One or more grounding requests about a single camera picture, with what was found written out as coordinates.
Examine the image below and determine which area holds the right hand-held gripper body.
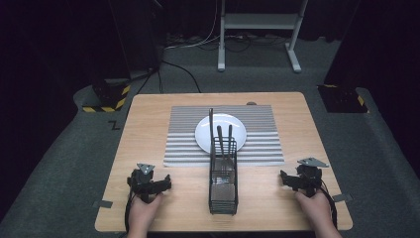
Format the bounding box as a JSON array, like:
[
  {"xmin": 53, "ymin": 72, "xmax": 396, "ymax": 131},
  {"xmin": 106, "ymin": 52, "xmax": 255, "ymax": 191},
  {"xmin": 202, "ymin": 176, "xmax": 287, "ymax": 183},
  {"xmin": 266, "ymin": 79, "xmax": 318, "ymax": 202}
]
[{"xmin": 294, "ymin": 157, "xmax": 331, "ymax": 198}]

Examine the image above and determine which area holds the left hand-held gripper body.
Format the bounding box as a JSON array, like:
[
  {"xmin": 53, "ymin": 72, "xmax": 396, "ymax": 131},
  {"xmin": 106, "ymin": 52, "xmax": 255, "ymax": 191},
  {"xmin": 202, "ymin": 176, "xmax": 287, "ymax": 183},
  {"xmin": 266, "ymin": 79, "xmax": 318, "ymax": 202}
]
[{"xmin": 127, "ymin": 163, "xmax": 160, "ymax": 203}]

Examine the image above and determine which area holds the black wire cutlery basket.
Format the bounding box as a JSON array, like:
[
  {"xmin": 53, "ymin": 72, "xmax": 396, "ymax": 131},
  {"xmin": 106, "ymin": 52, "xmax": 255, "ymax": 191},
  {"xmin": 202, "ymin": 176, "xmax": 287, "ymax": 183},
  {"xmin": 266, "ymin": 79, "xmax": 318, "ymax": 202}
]
[{"xmin": 208, "ymin": 136, "xmax": 239, "ymax": 216}]

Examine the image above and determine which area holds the silver fork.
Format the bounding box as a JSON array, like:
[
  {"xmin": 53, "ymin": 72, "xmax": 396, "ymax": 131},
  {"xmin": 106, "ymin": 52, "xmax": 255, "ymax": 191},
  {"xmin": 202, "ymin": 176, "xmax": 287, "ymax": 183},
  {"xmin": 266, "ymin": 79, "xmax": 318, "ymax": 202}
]
[{"xmin": 226, "ymin": 124, "xmax": 235, "ymax": 182}]

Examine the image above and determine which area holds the silver table knife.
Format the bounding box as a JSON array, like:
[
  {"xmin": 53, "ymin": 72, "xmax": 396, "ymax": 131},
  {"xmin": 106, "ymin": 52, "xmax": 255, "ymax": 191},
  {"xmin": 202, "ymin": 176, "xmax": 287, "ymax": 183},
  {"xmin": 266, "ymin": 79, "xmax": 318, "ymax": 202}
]
[{"xmin": 208, "ymin": 107, "xmax": 216, "ymax": 162}]

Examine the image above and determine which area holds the person's left hand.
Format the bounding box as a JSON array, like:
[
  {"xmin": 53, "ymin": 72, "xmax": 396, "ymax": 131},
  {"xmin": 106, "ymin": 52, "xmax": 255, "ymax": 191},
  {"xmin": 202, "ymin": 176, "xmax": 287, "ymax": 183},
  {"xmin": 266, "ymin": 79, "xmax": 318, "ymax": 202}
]
[{"xmin": 127, "ymin": 192, "xmax": 164, "ymax": 231}]

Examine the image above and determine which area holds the person's right hand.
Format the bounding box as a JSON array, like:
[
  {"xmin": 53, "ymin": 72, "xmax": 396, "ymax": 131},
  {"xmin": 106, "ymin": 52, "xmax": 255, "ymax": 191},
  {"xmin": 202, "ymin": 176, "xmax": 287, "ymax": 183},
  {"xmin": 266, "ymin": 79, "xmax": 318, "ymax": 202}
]
[{"xmin": 294, "ymin": 189, "xmax": 335, "ymax": 231}]

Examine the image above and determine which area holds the grey tape piece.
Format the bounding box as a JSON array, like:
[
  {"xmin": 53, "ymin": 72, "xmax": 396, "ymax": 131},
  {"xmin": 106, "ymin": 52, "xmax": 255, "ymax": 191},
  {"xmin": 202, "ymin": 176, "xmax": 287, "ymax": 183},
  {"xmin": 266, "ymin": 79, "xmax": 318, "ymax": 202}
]
[
  {"xmin": 331, "ymin": 192, "xmax": 354, "ymax": 203},
  {"xmin": 92, "ymin": 199, "xmax": 114, "ymax": 209}
]

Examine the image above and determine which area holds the white round plate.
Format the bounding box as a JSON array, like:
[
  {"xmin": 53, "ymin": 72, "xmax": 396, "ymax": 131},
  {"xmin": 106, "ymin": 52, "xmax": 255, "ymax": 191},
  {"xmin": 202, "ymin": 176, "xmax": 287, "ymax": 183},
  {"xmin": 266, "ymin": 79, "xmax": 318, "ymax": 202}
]
[{"xmin": 194, "ymin": 112, "xmax": 248, "ymax": 155}]

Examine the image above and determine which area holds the grey striped placemat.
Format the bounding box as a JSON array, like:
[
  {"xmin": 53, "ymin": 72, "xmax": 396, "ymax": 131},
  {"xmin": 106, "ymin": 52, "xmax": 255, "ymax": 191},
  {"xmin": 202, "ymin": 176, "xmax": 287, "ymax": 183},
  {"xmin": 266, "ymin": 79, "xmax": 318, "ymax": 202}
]
[{"xmin": 162, "ymin": 104, "xmax": 286, "ymax": 169}]

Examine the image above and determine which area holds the black base with hazard stripes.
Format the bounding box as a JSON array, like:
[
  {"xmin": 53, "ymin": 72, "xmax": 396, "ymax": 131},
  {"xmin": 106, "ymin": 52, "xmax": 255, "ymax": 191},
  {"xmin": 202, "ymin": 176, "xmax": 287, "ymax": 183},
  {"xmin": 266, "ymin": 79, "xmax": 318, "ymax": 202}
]
[
  {"xmin": 81, "ymin": 78, "xmax": 132, "ymax": 114},
  {"xmin": 316, "ymin": 83, "xmax": 369, "ymax": 114}
]

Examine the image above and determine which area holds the black upright cabinet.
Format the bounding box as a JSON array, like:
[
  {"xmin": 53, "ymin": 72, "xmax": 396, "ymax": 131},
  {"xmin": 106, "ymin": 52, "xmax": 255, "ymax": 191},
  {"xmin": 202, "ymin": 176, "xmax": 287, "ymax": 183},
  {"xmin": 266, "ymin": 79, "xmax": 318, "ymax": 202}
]
[{"xmin": 108, "ymin": 0, "xmax": 163, "ymax": 73}]

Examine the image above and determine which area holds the white metal stand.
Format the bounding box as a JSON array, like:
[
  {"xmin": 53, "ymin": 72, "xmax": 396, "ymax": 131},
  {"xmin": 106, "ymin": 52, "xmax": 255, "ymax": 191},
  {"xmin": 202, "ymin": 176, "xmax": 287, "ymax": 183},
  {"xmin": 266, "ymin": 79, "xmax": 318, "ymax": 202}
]
[{"xmin": 216, "ymin": 0, "xmax": 309, "ymax": 74}]

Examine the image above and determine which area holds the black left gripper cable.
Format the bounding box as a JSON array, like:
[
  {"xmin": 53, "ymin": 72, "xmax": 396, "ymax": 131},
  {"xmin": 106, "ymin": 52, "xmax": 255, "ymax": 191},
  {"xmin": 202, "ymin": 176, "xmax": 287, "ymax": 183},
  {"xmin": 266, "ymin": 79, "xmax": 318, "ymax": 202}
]
[{"xmin": 124, "ymin": 191, "xmax": 137, "ymax": 234}]

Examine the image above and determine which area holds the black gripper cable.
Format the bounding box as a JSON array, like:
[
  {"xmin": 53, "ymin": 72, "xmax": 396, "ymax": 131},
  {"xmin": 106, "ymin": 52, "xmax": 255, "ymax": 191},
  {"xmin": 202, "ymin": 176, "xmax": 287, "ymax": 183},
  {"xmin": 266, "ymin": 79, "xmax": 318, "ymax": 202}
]
[
  {"xmin": 124, "ymin": 191, "xmax": 137, "ymax": 234},
  {"xmin": 317, "ymin": 179, "xmax": 339, "ymax": 230}
]

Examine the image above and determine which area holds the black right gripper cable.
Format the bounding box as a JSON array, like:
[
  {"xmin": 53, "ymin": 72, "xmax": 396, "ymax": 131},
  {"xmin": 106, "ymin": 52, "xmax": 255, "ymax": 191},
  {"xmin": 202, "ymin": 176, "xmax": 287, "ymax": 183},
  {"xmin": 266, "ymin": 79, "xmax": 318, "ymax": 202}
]
[{"xmin": 317, "ymin": 179, "xmax": 339, "ymax": 230}]

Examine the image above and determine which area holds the black floor cable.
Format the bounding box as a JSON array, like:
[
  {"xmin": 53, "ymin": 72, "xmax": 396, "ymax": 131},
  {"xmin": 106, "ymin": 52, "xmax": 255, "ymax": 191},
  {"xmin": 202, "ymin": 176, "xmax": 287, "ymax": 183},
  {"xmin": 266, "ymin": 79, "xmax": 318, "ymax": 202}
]
[{"xmin": 160, "ymin": 59, "xmax": 202, "ymax": 94}]

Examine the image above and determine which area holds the white floor cable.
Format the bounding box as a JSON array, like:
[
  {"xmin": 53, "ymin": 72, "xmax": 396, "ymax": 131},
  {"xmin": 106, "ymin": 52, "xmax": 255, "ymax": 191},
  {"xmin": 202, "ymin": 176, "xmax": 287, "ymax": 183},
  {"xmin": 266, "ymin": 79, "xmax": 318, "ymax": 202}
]
[{"xmin": 163, "ymin": 0, "xmax": 222, "ymax": 51}]

